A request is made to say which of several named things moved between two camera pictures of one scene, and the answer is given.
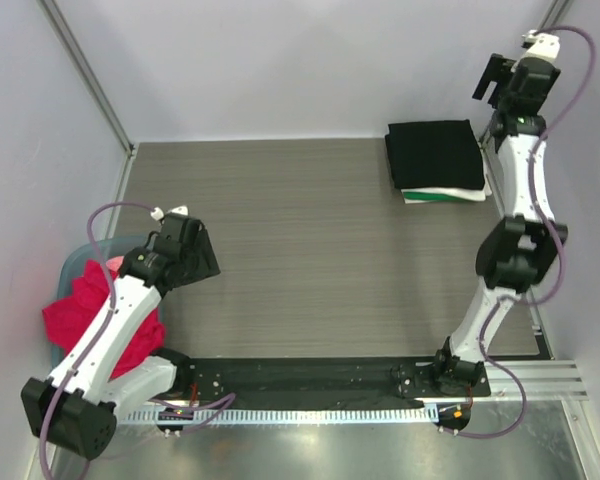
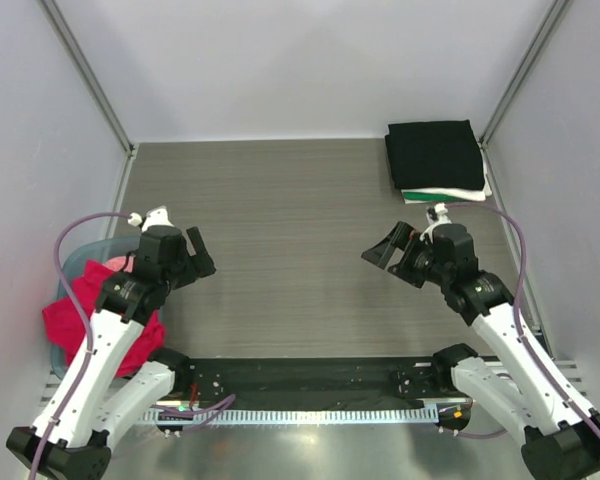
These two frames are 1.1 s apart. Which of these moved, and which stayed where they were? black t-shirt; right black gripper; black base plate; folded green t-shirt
Moved: right black gripper
Stayed: folded green t-shirt; black t-shirt; black base plate
